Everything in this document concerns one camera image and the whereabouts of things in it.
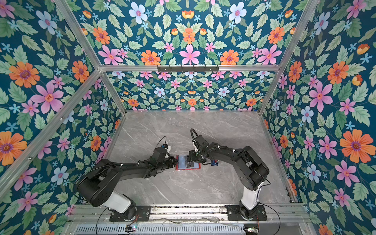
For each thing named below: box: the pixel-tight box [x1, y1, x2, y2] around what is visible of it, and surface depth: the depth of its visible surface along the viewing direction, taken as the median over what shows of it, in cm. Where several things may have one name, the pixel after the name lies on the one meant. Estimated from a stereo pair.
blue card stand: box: [210, 159, 220, 166], surface depth 92 cm
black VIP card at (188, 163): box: [184, 155, 195, 168], surface depth 92 cm
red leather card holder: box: [175, 154, 202, 171], surface depth 92 cm
